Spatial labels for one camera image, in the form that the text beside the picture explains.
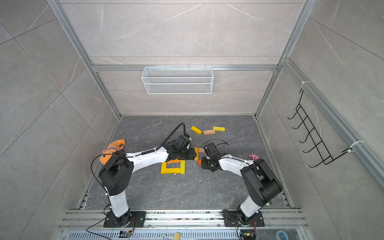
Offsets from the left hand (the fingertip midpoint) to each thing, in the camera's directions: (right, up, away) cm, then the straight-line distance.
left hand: (197, 153), depth 89 cm
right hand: (+5, -8, +3) cm, 10 cm away
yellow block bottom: (-21, -9, +1) cm, 23 cm away
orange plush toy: (-54, +3, +3) cm, 54 cm away
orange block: (-12, 0, -19) cm, 22 cm away
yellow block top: (-1, +14, +21) cm, 25 cm away
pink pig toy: (+37, -3, +6) cm, 38 cm away
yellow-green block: (-9, -9, +1) cm, 13 cm away
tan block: (+2, +3, -11) cm, 12 cm away
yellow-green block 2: (+16, +15, +21) cm, 31 cm away
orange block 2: (+2, -7, +6) cm, 9 cm away
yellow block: (-15, -10, -1) cm, 18 cm away
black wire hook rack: (+54, +5, -27) cm, 60 cm away
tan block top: (+9, +12, +18) cm, 24 cm away
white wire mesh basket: (-14, +48, +11) cm, 51 cm away
